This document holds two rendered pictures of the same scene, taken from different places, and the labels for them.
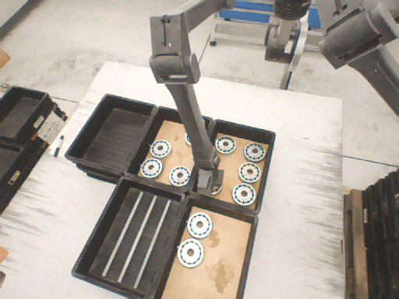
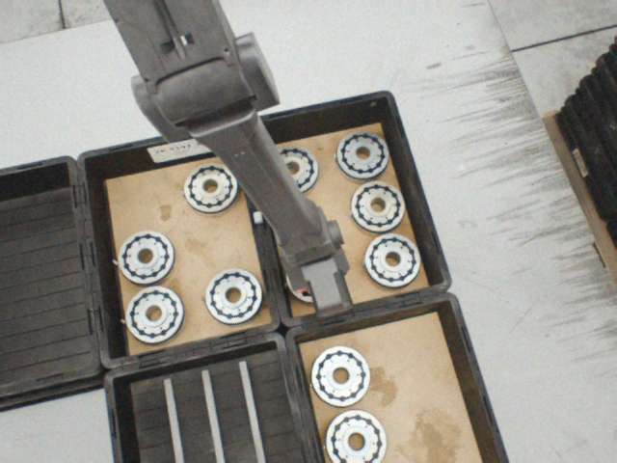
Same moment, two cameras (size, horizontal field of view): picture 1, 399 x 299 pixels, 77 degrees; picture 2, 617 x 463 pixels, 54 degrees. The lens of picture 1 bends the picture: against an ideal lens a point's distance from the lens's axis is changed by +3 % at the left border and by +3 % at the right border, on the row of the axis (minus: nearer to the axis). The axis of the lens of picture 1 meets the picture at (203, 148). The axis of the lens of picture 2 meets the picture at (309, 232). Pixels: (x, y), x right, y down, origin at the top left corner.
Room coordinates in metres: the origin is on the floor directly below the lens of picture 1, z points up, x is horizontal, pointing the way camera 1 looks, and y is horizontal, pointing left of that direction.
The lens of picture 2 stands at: (0.19, 0.14, 1.93)
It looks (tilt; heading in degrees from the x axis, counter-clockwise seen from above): 72 degrees down; 324
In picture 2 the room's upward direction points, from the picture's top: straight up
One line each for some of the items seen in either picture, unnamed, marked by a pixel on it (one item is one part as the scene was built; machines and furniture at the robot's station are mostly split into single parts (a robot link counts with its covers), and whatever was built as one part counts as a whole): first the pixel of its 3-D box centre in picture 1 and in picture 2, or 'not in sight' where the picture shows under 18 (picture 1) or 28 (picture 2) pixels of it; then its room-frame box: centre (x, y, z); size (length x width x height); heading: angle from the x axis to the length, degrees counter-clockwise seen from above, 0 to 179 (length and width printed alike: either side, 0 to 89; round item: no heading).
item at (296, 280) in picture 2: (210, 174); (315, 259); (0.39, -0.02, 0.98); 0.10 x 0.07 x 0.07; 75
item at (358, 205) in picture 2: (249, 172); (377, 205); (0.44, -0.20, 0.86); 0.10 x 0.10 x 0.01
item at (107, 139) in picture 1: (117, 136); (16, 283); (0.70, 0.42, 0.87); 0.40 x 0.30 x 0.11; 158
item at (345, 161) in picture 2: (254, 151); (362, 153); (0.54, -0.24, 0.86); 0.10 x 0.10 x 0.01
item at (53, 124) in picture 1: (51, 127); not in sight; (1.14, 1.12, 0.41); 0.31 x 0.02 x 0.16; 160
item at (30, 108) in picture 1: (34, 128); not in sight; (1.18, 1.27, 0.37); 0.40 x 0.30 x 0.45; 160
